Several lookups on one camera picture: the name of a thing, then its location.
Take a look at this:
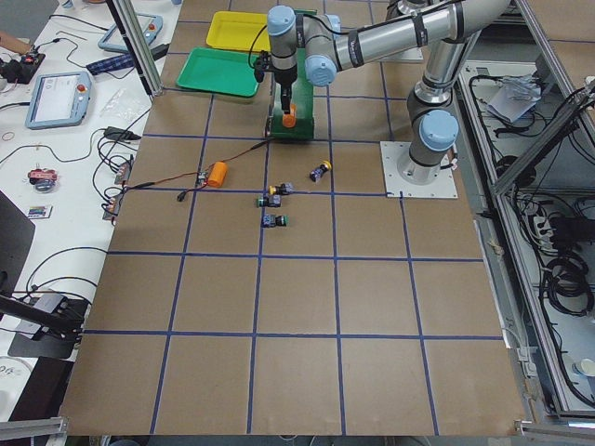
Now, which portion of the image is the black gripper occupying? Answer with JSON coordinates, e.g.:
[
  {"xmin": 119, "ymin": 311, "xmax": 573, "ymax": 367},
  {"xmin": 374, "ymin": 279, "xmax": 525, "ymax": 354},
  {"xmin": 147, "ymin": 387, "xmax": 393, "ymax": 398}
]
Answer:
[{"xmin": 279, "ymin": 80, "xmax": 293, "ymax": 114}]

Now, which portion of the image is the orange cylinder with 4680 print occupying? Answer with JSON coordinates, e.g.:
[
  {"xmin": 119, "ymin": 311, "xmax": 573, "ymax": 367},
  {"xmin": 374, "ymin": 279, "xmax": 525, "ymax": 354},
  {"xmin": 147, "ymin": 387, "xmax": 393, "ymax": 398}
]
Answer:
[{"xmin": 282, "ymin": 103, "xmax": 298, "ymax": 128}]

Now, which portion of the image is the plain orange cylinder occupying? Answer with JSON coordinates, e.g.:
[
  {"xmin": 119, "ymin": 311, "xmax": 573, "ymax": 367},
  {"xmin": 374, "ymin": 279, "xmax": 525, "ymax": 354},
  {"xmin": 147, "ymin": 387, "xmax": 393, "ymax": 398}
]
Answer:
[{"xmin": 206, "ymin": 161, "xmax": 228, "ymax": 189}]

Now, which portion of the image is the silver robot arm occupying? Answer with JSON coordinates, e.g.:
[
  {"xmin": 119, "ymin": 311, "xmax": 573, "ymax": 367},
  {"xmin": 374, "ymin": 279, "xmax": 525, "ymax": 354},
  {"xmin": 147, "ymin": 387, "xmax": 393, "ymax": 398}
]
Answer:
[{"xmin": 252, "ymin": 0, "xmax": 509, "ymax": 130}]

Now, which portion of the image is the green conveyor belt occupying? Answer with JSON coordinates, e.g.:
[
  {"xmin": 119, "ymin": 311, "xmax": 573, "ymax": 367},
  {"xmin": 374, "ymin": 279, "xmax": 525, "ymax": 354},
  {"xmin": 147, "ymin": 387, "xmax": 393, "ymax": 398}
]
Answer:
[{"xmin": 261, "ymin": 6, "xmax": 314, "ymax": 140}]

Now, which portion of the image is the green plastic tray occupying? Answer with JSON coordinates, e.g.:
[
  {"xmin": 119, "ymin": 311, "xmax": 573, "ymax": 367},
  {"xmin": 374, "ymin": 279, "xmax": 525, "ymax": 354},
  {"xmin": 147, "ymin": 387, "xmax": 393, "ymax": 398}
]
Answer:
[{"xmin": 176, "ymin": 47, "xmax": 259, "ymax": 98}]

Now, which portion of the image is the yellow plastic tray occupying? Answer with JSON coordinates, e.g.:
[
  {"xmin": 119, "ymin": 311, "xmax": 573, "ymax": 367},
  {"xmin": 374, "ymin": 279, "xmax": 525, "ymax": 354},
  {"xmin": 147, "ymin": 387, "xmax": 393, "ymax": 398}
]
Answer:
[{"xmin": 206, "ymin": 11, "xmax": 270, "ymax": 52}]

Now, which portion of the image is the yellow push button far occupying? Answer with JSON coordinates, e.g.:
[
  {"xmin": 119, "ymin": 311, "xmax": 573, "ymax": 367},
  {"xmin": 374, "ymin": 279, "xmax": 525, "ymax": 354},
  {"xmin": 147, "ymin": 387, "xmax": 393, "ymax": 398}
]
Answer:
[{"xmin": 309, "ymin": 160, "xmax": 332, "ymax": 182}]

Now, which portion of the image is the yellow push button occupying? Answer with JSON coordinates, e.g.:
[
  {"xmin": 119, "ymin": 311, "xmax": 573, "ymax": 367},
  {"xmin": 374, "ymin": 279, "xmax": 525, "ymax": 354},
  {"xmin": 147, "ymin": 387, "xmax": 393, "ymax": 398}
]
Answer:
[
  {"xmin": 269, "ymin": 182, "xmax": 295, "ymax": 195},
  {"xmin": 309, "ymin": 160, "xmax": 332, "ymax": 182}
]

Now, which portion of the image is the yellow push button middle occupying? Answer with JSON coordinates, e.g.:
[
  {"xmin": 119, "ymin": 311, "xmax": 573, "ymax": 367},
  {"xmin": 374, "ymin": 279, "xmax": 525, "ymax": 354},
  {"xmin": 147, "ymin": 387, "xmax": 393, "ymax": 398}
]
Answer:
[{"xmin": 269, "ymin": 182, "xmax": 295, "ymax": 195}]

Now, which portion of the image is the green push button upper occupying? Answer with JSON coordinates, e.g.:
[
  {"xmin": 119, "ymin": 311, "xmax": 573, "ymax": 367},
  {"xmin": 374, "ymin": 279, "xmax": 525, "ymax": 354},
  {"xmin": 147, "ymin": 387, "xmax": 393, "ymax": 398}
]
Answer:
[{"xmin": 256, "ymin": 194, "xmax": 282, "ymax": 208}]

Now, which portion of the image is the green push button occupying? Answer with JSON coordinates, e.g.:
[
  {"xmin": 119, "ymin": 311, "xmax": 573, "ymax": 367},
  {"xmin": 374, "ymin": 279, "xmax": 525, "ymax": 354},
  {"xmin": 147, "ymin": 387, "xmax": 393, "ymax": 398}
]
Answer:
[
  {"xmin": 260, "ymin": 214, "xmax": 289, "ymax": 229},
  {"xmin": 256, "ymin": 194, "xmax": 282, "ymax": 208}
]

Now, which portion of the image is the small motor controller board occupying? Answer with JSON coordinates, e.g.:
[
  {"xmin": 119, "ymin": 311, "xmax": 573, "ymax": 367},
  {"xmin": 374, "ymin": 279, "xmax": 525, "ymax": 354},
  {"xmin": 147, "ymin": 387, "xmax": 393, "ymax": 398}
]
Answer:
[{"xmin": 194, "ymin": 171, "xmax": 208, "ymax": 188}]

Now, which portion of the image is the green push button lower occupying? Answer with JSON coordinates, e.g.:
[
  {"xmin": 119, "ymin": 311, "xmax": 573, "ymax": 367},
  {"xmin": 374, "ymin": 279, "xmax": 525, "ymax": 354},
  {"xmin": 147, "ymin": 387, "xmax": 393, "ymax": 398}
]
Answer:
[{"xmin": 260, "ymin": 214, "xmax": 289, "ymax": 229}]

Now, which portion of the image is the far teach pendant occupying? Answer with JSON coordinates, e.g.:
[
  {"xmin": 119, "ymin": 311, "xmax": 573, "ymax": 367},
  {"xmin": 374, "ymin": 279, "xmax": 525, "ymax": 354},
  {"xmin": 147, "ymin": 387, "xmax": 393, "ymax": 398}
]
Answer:
[{"xmin": 98, "ymin": 13, "xmax": 165, "ymax": 53}]

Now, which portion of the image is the teach pendant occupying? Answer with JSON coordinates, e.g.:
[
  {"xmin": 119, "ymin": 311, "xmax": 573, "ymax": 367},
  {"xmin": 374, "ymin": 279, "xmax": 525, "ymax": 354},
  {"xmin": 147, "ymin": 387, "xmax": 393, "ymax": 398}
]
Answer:
[
  {"xmin": 25, "ymin": 72, "xmax": 92, "ymax": 130},
  {"xmin": 98, "ymin": 13, "xmax": 165, "ymax": 53}
]

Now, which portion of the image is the blue plaid pouch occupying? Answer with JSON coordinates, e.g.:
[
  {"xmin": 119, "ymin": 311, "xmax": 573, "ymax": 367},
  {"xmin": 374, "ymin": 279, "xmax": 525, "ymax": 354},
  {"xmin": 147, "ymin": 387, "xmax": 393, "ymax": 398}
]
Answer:
[{"xmin": 86, "ymin": 54, "xmax": 134, "ymax": 75}]

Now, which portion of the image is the black power adapter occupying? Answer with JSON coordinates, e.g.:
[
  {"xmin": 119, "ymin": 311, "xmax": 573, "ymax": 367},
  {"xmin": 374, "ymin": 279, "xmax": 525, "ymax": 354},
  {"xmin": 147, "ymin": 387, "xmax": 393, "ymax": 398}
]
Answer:
[{"xmin": 103, "ymin": 126, "xmax": 141, "ymax": 141}]

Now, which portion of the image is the near teach pendant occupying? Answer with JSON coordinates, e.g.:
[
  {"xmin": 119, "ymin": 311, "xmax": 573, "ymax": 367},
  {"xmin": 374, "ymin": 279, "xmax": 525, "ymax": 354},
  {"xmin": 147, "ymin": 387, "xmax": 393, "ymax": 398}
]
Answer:
[{"xmin": 25, "ymin": 72, "xmax": 92, "ymax": 130}]

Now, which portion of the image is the red black wire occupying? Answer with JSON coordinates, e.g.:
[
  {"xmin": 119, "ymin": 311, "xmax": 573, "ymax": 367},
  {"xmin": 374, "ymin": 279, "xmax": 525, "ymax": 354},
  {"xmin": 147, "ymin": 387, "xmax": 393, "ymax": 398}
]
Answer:
[{"xmin": 125, "ymin": 138, "xmax": 271, "ymax": 191}]

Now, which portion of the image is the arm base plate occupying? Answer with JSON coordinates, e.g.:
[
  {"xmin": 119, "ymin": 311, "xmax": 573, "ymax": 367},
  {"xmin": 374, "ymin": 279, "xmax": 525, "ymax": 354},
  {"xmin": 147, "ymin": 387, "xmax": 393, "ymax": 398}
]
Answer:
[{"xmin": 379, "ymin": 141, "xmax": 458, "ymax": 200}]

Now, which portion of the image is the aluminium frame post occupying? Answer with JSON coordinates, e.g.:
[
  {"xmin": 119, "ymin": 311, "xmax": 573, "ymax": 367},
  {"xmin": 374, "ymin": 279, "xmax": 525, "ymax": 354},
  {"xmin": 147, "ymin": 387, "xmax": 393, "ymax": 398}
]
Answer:
[{"xmin": 106, "ymin": 0, "xmax": 163, "ymax": 98}]

